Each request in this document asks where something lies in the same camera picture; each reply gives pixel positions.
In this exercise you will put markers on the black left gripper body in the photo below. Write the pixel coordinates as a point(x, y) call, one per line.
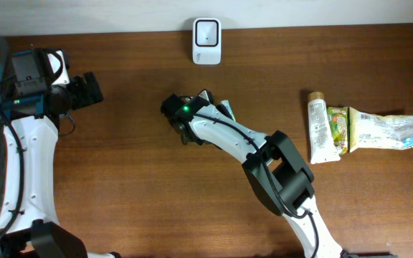
point(79, 93)

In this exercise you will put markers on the teal white tissue pack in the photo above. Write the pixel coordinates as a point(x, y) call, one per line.
point(225, 108)

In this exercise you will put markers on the white tube tan cap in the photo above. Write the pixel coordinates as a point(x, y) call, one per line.
point(322, 146)

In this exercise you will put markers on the green drink pouch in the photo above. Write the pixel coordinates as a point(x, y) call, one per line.
point(338, 121)

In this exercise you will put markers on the yellow white snack bag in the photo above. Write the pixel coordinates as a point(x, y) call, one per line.
point(366, 130)

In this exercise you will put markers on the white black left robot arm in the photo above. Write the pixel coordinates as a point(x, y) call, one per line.
point(33, 100)

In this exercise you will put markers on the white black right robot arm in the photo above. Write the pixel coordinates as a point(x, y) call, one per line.
point(276, 171)

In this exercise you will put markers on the white barcode scanner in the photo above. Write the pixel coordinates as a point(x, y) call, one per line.
point(206, 41)

